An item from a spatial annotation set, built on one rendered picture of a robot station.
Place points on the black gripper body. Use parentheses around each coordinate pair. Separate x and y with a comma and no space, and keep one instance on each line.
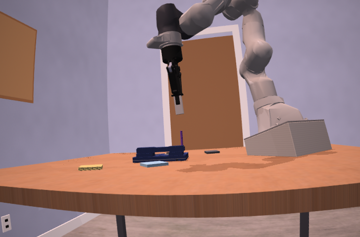
(172,54)

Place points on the dark navy phone handset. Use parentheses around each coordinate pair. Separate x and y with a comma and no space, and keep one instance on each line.
(178,148)

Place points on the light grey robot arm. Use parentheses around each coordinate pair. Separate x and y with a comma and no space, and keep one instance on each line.
(174,26)

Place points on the yellow sticky note pad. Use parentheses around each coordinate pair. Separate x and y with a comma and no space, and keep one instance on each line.
(90,167)

